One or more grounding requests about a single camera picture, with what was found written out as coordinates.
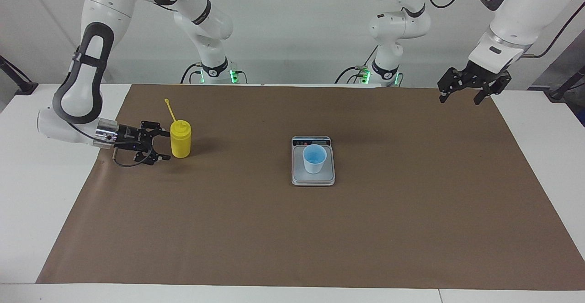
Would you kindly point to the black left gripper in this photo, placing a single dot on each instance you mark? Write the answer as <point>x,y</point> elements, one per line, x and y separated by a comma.
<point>484,74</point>

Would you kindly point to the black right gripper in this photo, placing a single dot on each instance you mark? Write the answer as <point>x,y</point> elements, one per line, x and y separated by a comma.
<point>132,138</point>

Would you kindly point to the yellow squeeze bottle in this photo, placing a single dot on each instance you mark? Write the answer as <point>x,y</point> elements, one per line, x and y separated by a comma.
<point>180,143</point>

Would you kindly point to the light blue plastic cup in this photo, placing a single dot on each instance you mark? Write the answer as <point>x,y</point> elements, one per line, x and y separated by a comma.
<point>314,163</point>

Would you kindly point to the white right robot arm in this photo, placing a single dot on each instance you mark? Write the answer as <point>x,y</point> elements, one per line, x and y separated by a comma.
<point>105,1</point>

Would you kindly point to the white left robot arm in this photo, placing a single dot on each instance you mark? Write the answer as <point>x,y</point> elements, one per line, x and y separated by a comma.
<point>521,6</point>

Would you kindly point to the silver digital kitchen scale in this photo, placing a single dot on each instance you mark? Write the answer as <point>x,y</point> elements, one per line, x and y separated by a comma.
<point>299,177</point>

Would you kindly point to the black clamp stand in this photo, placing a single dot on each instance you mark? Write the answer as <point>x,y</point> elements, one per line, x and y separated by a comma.
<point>25,87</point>
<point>560,93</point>

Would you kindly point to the brown paper table mat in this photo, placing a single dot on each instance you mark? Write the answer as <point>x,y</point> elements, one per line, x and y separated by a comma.
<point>274,234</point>

